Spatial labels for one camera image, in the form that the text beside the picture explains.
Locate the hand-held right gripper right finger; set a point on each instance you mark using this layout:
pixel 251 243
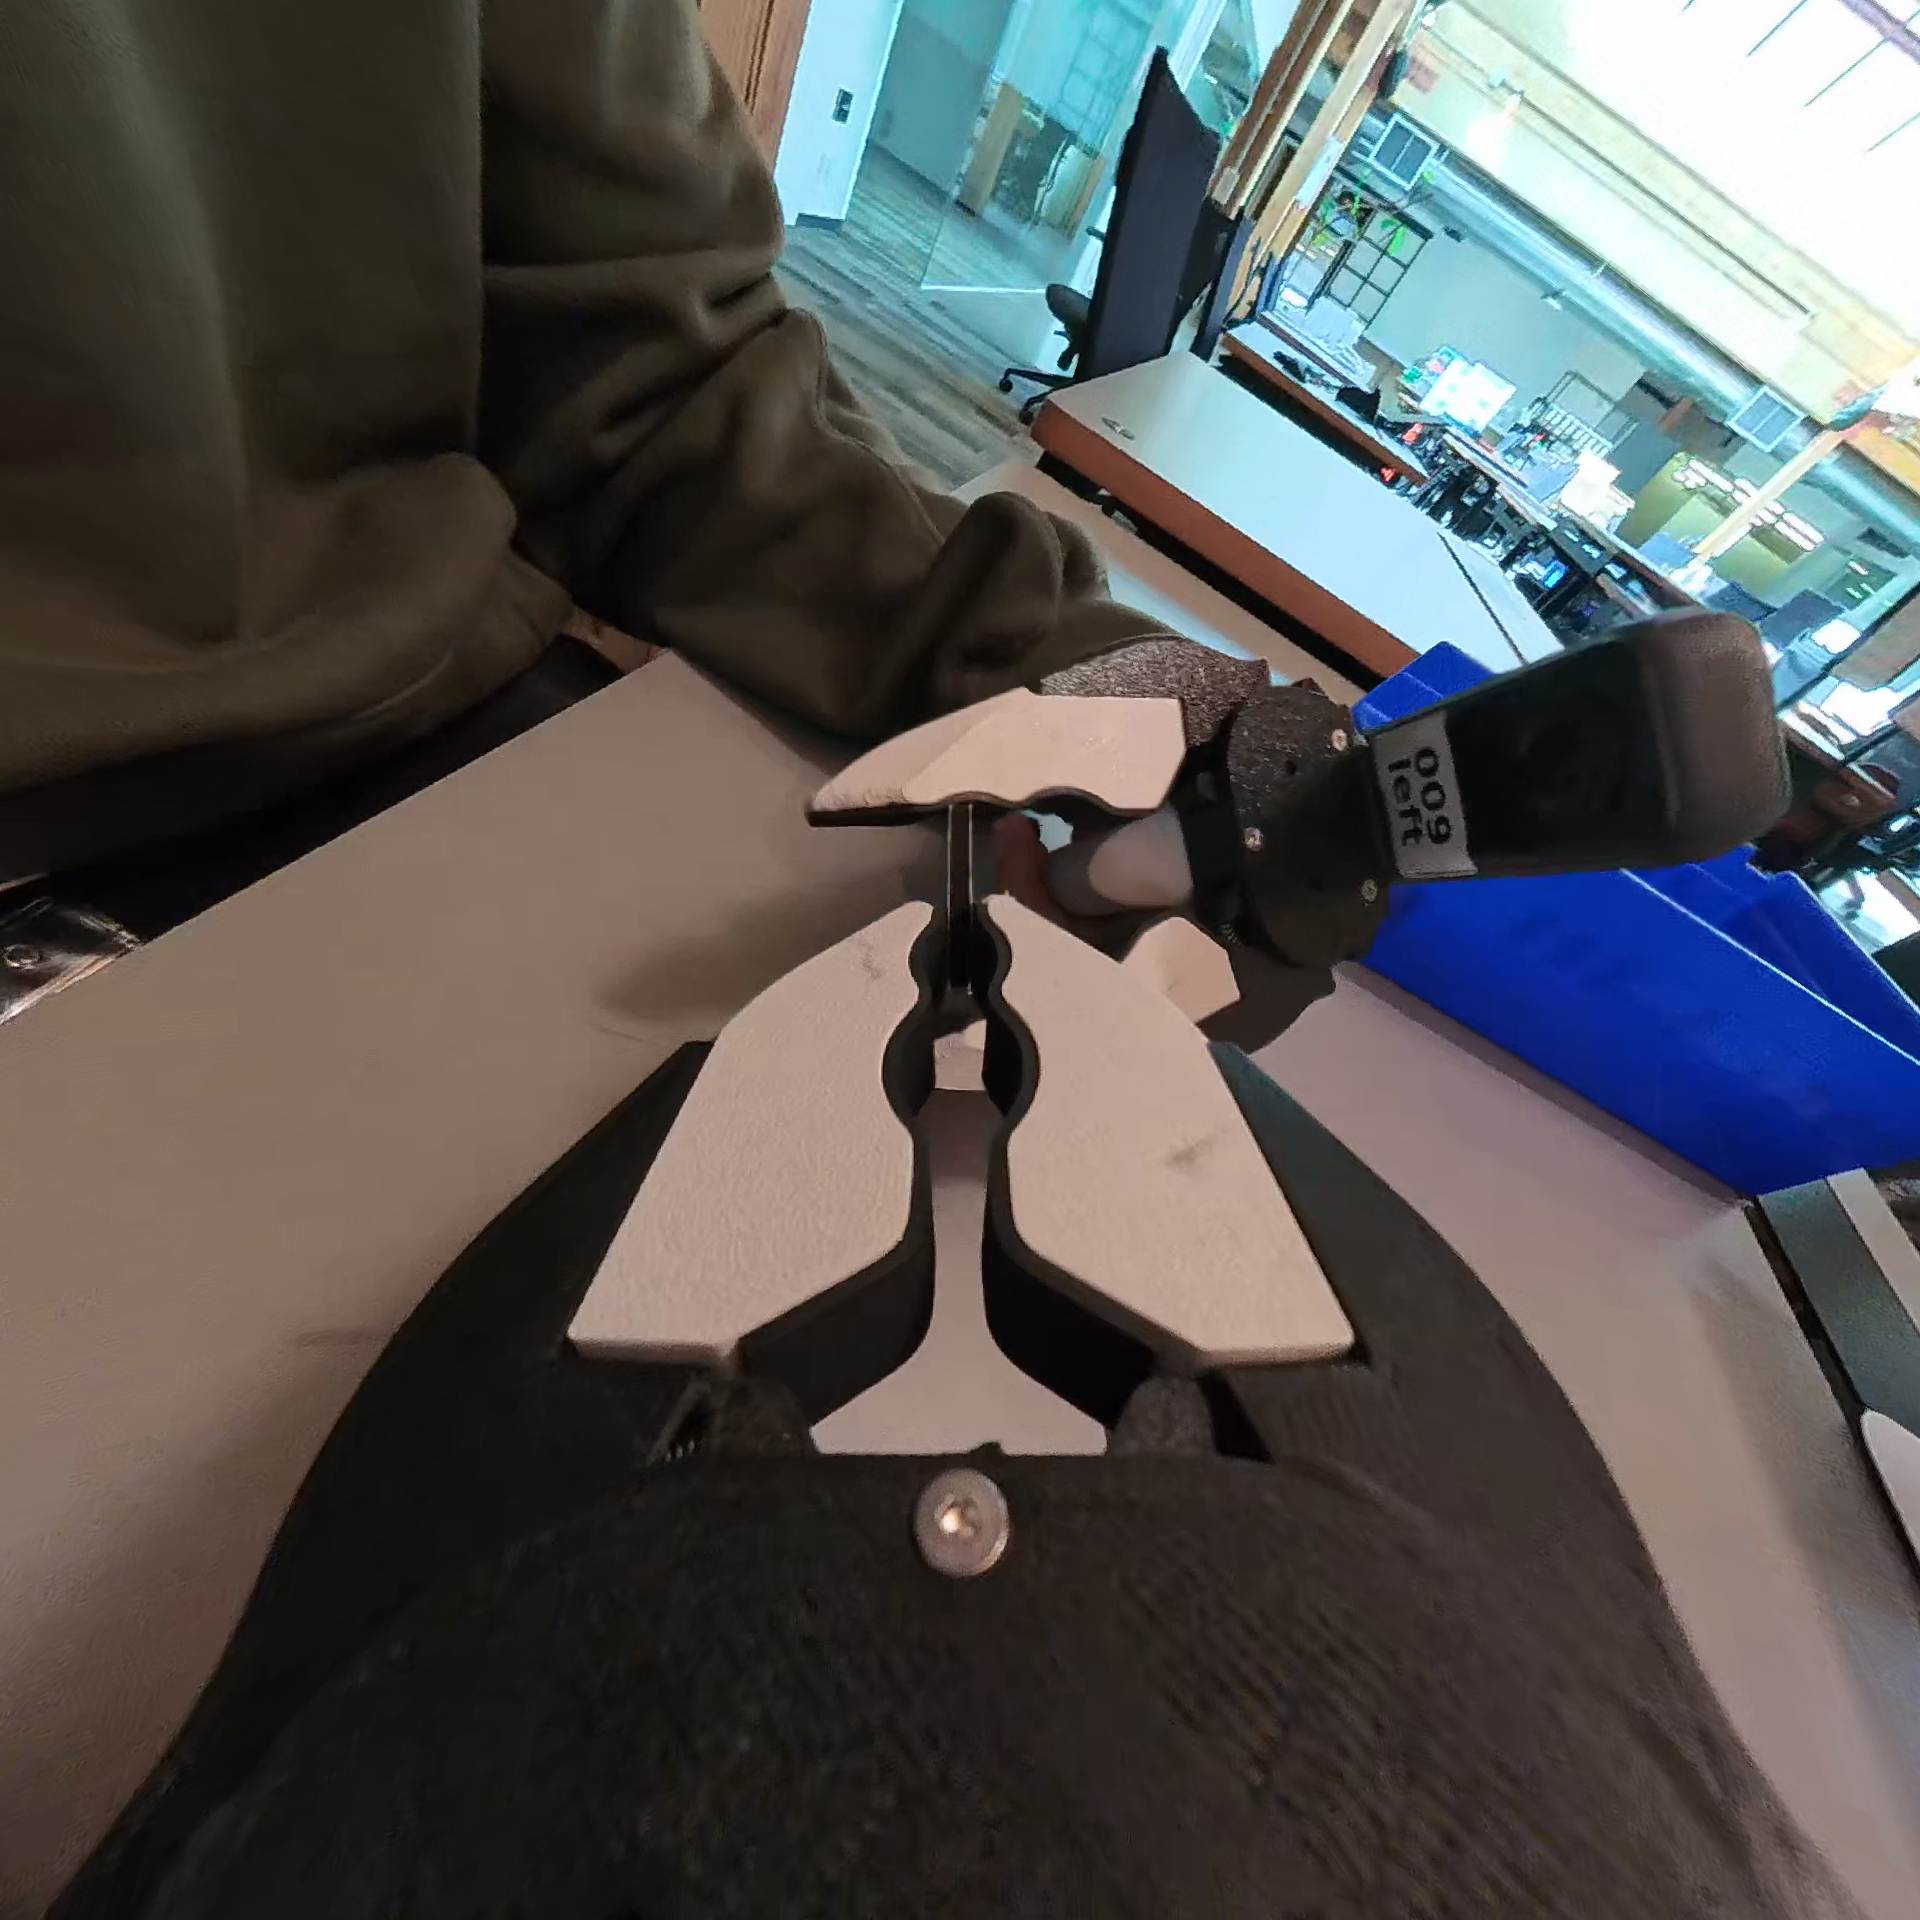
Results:
pixel 1155 1200

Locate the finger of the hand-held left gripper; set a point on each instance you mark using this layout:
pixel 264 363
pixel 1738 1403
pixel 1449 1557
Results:
pixel 1193 968
pixel 1050 743

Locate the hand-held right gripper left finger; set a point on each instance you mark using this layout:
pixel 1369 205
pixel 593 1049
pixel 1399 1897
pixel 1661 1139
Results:
pixel 751 1200

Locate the white double-sided tape piece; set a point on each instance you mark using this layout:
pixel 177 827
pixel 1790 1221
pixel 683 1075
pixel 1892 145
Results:
pixel 964 901

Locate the person's left forearm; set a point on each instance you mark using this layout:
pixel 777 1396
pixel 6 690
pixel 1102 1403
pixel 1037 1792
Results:
pixel 840 571

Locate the person's left hand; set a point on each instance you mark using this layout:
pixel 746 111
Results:
pixel 1034 862

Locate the large blue storage bin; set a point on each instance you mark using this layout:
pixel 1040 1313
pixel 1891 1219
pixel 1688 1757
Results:
pixel 1575 1020

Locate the white desk with wooden edge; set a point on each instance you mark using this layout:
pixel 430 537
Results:
pixel 1244 481

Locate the black swivel chair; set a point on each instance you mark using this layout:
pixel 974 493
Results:
pixel 1069 314

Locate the black high-back chair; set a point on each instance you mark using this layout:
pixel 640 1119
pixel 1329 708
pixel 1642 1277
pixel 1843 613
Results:
pixel 1148 225

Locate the wooden column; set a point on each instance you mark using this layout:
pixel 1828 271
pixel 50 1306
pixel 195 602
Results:
pixel 759 61

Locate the white board stand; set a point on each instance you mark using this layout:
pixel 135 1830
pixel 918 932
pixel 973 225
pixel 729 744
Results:
pixel 1898 1478

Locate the person's olive sweater torso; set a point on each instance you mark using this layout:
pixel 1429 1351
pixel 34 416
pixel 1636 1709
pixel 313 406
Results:
pixel 225 375

